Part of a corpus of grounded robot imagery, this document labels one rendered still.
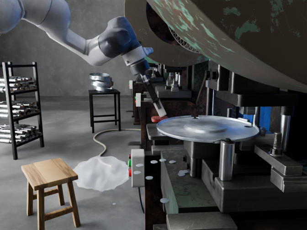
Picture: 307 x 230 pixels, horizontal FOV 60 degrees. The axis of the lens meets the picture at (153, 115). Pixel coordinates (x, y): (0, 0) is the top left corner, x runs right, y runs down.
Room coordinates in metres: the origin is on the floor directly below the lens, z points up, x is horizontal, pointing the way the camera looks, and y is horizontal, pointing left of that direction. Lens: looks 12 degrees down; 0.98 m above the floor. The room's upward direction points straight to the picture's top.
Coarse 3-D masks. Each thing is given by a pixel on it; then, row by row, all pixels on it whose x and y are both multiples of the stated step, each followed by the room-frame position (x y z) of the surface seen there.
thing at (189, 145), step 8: (152, 128) 0.75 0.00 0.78; (152, 136) 0.67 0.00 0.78; (160, 136) 0.67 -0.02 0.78; (168, 136) 0.68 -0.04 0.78; (192, 144) 0.71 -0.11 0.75; (200, 144) 0.70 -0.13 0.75; (208, 144) 0.70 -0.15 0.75; (216, 144) 0.71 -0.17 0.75; (192, 152) 0.70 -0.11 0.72; (200, 152) 0.70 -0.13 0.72; (208, 152) 0.70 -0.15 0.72; (216, 152) 0.71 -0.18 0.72; (184, 160) 0.77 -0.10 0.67; (192, 160) 0.70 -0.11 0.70; (200, 160) 0.71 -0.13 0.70; (192, 168) 0.70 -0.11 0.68; (200, 168) 0.71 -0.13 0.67; (192, 176) 0.70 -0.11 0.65
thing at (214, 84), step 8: (216, 64) 0.73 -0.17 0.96; (208, 72) 0.78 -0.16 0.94; (216, 72) 0.72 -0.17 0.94; (224, 72) 0.71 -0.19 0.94; (232, 72) 0.69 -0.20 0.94; (208, 80) 0.80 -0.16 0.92; (216, 80) 0.72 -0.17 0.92; (224, 80) 0.71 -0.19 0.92; (232, 80) 0.69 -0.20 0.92; (240, 80) 0.68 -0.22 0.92; (248, 80) 0.69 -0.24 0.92; (216, 88) 0.72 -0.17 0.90; (224, 88) 0.71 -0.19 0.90; (232, 88) 0.69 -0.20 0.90; (240, 88) 0.68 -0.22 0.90; (248, 88) 0.69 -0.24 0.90; (256, 88) 0.69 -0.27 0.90; (264, 88) 0.69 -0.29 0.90; (272, 88) 0.69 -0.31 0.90
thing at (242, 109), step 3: (240, 108) 0.77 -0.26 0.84; (243, 108) 0.75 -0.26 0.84; (246, 108) 0.75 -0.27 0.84; (249, 108) 0.74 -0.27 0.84; (252, 108) 0.74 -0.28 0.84; (255, 108) 0.74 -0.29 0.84; (240, 111) 0.77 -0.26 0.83; (243, 111) 0.75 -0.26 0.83; (246, 111) 0.74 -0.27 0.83; (249, 111) 0.74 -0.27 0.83; (252, 111) 0.74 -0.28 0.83; (243, 114) 0.75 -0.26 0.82; (246, 114) 0.74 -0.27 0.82; (249, 114) 0.74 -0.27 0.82; (252, 114) 0.74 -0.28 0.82
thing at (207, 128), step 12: (168, 120) 0.84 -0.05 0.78; (180, 120) 0.84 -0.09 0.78; (192, 120) 0.84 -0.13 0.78; (204, 120) 0.84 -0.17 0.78; (216, 120) 0.84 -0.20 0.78; (228, 120) 0.84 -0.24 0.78; (240, 120) 0.83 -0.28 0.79; (168, 132) 0.70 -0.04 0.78; (180, 132) 0.70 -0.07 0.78; (192, 132) 0.70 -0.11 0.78; (204, 132) 0.69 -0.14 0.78; (216, 132) 0.69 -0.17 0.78; (228, 132) 0.70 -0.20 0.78; (240, 132) 0.70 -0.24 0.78; (252, 132) 0.70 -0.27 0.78
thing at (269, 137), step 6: (246, 126) 0.78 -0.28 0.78; (258, 126) 0.77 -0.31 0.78; (270, 132) 0.71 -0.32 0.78; (252, 138) 0.69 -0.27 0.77; (258, 138) 0.69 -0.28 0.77; (264, 138) 0.69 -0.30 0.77; (270, 138) 0.69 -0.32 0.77; (240, 144) 0.69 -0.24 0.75; (246, 144) 0.69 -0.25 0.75; (252, 144) 0.69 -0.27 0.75; (258, 144) 0.69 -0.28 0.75; (270, 144) 0.69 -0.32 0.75; (246, 150) 0.69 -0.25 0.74; (252, 150) 0.69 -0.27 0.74
